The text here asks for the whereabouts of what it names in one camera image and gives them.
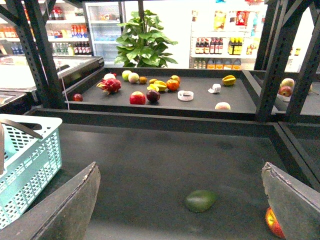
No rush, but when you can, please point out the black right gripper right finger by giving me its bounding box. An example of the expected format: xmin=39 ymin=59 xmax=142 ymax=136
xmin=261 ymin=162 xmax=320 ymax=240

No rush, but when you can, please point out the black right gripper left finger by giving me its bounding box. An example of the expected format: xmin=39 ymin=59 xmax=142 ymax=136
xmin=0 ymin=162 xmax=101 ymax=240

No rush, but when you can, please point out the light blue plastic basket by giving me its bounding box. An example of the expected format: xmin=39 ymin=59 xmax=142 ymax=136
xmin=0 ymin=114 xmax=63 ymax=229

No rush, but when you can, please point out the red green mango right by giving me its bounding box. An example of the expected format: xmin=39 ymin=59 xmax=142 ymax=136
xmin=279 ymin=78 xmax=295 ymax=88

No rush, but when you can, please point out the red yellow apple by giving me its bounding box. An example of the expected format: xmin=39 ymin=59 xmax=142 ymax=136
xmin=265 ymin=207 xmax=285 ymax=239

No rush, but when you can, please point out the green avocado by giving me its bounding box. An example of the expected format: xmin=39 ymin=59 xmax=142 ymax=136
xmin=184 ymin=190 xmax=217 ymax=213

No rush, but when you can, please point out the red apple far right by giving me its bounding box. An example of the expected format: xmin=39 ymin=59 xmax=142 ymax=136
xmin=278 ymin=85 xmax=293 ymax=97

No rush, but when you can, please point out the small dark red fruit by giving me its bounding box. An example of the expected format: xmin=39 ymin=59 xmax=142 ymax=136
xmin=72 ymin=93 xmax=83 ymax=102

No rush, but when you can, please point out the pink peach front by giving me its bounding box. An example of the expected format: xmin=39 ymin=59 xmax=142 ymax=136
xmin=215 ymin=102 xmax=231 ymax=110

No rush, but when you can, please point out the black fruit display tray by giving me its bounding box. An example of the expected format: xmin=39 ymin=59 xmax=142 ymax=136
xmin=66 ymin=67 xmax=260 ymax=121

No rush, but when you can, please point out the red dragon fruit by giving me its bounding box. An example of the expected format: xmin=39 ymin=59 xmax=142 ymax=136
xmin=96 ymin=78 xmax=122 ymax=95

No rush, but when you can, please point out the red apple on tray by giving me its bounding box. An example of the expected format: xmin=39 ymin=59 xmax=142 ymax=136
xmin=129 ymin=91 xmax=146 ymax=105

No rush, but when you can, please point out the yellow starfruit right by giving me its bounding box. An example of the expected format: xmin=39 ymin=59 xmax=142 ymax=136
xmin=222 ymin=75 xmax=237 ymax=87

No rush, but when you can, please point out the yellow starfruit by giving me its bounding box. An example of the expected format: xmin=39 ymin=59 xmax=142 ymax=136
xmin=147 ymin=80 xmax=167 ymax=92
xmin=222 ymin=75 xmax=237 ymax=87

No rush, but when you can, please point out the white onion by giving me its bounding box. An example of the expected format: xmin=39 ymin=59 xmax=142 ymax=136
xmin=103 ymin=73 xmax=117 ymax=80

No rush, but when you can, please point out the chest freezer glass lid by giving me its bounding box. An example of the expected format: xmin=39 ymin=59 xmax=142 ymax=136
xmin=0 ymin=54 xmax=105 ymax=93

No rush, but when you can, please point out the dark purple plum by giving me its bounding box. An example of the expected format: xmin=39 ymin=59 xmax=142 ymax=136
xmin=146 ymin=89 xmax=161 ymax=103

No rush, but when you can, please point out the pale green peach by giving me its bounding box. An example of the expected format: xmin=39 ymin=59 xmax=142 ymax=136
xmin=128 ymin=72 xmax=140 ymax=84

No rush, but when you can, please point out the yellow brown kiwi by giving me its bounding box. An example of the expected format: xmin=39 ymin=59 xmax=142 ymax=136
xmin=149 ymin=78 xmax=157 ymax=84

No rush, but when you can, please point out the yellow starfruit left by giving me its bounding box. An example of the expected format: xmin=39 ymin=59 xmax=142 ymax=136
xmin=147 ymin=80 xmax=167 ymax=92

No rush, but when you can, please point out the orange persimmon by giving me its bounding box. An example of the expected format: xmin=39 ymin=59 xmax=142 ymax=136
xmin=166 ymin=79 xmax=180 ymax=91

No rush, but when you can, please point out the red green apple behind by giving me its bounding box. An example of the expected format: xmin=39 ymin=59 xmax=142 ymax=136
xmin=170 ymin=75 xmax=181 ymax=83

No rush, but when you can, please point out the green potted plant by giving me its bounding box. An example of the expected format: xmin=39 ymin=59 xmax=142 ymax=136
xmin=114 ymin=10 xmax=178 ymax=68

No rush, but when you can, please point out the white sauce bottle shelf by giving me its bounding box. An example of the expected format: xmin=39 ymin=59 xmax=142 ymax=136
xmin=188 ymin=0 xmax=268 ymax=70

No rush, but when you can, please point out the glass door drinks fridge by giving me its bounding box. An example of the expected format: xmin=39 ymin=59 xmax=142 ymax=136
xmin=83 ymin=1 xmax=126 ymax=65

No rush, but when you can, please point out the black shelf upright post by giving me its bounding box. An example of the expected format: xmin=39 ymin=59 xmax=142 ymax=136
xmin=0 ymin=0 xmax=66 ymax=109

